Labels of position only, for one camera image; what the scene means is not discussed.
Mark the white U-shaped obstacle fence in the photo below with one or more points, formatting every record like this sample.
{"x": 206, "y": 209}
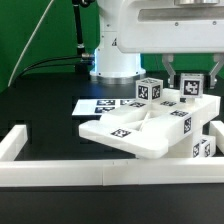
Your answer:
{"x": 14, "y": 173}

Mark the white chair backrest frame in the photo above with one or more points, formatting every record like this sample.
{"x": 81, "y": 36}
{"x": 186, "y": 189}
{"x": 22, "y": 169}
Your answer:
{"x": 152, "y": 130}

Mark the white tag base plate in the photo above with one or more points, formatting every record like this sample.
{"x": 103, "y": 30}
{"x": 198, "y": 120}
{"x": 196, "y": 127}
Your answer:
{"x": 88, "y": 107}

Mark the black camera pole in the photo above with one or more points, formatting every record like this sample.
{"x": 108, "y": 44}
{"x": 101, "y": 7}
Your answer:
{"x": 78, "y": 26}

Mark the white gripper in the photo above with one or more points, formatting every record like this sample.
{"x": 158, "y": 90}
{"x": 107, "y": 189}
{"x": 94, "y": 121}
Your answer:
{"x": 170, "y": 26}

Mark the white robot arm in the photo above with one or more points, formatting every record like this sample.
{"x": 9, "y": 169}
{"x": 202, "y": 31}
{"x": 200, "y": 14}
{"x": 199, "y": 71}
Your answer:
{"x": 113, "y": 66}

